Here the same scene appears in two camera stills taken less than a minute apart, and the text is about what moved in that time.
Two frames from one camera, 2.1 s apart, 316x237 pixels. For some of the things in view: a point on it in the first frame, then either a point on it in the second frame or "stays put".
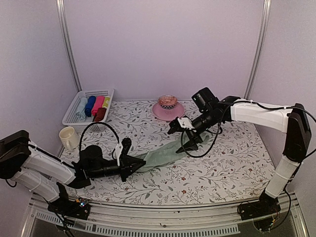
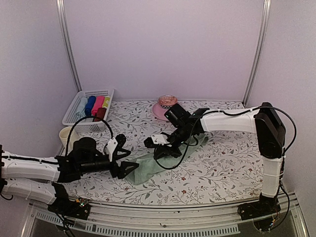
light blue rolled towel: (80, 114) stays put
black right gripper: (192, 145) → (163, 151)
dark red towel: (100, 114) stays put
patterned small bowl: (167, 101) stays put
